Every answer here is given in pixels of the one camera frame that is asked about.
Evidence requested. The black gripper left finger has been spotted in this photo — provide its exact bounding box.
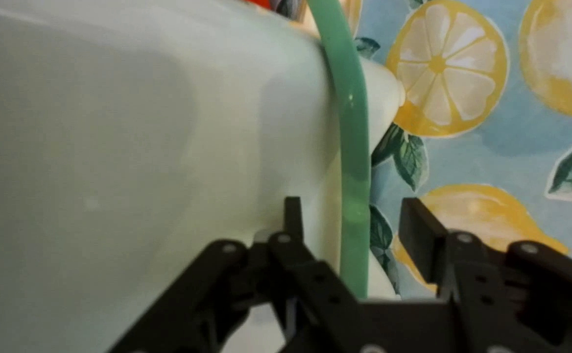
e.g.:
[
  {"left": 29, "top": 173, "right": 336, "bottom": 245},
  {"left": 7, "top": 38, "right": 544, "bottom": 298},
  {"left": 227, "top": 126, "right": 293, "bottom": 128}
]
[{"left": 107, "top": 194, "right": 366, "bottom": 353}]

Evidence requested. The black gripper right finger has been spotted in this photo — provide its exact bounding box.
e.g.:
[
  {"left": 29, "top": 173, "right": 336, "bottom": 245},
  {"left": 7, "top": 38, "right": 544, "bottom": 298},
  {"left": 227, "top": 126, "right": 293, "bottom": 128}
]
[{"left": 397, "top": 196, "right": 572, "bottom": 353}]

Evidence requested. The lemon print tablecloth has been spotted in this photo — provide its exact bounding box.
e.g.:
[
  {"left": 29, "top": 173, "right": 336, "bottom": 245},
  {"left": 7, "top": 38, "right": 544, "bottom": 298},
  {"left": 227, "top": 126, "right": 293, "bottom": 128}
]
[{"left": 336, "top": 0, "right": 572, "bottom": 302}]

